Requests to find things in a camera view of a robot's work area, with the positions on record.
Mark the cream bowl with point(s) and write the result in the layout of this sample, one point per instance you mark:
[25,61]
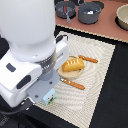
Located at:
[122,15]

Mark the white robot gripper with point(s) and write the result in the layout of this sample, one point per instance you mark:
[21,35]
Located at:
[36,80]

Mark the wooden handled fork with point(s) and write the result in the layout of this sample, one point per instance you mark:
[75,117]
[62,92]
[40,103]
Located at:
[76,85]

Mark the tan round plate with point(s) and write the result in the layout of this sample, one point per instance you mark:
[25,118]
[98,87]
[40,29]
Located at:
[70,74]

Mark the light blue milk carton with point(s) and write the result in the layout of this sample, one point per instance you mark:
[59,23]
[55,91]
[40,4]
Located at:
[49,97]

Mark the small grey saucepan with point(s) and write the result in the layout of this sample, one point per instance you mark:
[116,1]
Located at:
[65,9]

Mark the large grey pot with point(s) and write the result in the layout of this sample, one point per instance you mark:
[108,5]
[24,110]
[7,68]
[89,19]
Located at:
[88,12]

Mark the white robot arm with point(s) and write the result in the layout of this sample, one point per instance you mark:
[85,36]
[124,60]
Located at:
[28,26]

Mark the beige woven placemat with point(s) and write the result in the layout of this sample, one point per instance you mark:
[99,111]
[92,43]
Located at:
[74,105]

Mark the wooden handled knife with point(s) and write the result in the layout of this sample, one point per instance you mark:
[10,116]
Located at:
[88,59]

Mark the yellow bread loaf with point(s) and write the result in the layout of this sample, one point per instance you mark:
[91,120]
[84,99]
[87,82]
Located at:
[73,64]

